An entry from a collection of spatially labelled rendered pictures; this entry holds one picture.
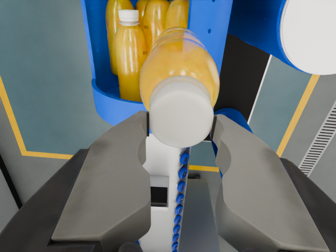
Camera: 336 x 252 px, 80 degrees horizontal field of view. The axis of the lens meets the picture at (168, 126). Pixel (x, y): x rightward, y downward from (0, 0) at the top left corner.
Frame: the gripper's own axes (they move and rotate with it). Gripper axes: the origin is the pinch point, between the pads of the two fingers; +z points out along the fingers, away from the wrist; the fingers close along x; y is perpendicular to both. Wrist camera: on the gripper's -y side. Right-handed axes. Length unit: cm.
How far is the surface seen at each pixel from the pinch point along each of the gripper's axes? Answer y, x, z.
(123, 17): -3.1, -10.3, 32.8
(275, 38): 0.6, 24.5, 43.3
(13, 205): 193, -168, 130
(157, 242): 108, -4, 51
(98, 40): 2.2, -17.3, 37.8
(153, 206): 57, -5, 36
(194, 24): -3.3, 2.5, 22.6
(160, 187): 55, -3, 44
